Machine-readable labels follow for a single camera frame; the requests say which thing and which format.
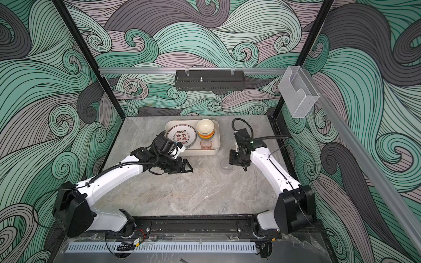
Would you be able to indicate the clear plastic cup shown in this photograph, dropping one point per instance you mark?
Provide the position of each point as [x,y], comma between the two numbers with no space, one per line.
[225,167]

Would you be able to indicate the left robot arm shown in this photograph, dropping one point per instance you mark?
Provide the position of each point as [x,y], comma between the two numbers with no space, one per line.
[74,207]

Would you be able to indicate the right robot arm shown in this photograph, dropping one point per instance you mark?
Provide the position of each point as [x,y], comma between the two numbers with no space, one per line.
[295,207]

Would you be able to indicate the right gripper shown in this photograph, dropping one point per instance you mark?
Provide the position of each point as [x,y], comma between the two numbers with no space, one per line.
[232,160]

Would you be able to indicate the white plastic bin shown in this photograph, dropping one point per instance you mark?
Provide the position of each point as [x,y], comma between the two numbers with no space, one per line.
[195,150]

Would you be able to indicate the orange bowl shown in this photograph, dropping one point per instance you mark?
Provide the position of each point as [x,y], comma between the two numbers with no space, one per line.
[207,134]

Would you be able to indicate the white bowl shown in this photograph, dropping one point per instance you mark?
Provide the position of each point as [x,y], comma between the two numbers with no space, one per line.
[205,126]

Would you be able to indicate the white slotted cable duct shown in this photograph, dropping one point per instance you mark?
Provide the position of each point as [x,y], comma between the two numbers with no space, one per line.
[165,247]

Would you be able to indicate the yellow bowl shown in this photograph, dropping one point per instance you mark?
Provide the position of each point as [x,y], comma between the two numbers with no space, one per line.
[207,137]

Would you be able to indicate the black wall tray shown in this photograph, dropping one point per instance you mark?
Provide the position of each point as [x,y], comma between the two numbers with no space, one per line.
[209,80]

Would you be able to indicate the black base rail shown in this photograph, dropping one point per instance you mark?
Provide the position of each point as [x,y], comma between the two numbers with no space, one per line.
[241,226]

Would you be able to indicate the pink plastic cup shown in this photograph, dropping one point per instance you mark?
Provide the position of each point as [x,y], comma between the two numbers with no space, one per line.
[206,144]

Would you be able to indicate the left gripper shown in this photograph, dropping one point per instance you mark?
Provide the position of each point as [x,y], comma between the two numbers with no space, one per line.
[178,170]

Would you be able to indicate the clear acrylic wall holder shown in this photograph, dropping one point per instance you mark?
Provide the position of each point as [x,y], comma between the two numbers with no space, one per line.
[298,90]

